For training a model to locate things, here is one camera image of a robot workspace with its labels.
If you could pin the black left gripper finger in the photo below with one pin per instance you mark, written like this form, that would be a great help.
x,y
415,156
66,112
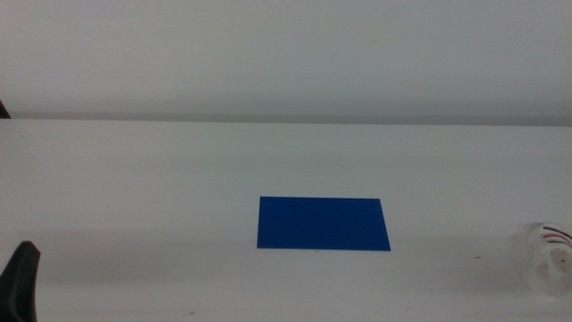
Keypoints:
x,y
19,286

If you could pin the blue rectangular mat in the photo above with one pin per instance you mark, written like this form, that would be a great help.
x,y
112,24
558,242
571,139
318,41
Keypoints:
x,y
322,223

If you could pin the dark object at table edge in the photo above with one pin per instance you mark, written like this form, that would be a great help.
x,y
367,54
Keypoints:
x,y
2,112

